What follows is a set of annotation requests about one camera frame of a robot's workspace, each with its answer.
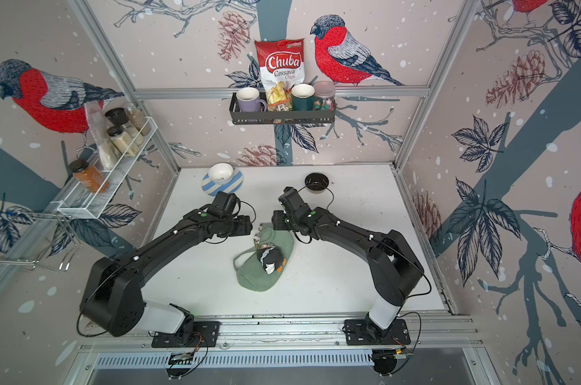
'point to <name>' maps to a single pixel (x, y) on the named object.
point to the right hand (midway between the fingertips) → (277, 218)
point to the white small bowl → (221, 172)
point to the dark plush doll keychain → (270, 258)
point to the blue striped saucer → (213, 188)
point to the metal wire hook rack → (60, 219)
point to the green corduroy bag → (251, 273)
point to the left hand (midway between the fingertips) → (249, 221)
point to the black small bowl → (316, 182)
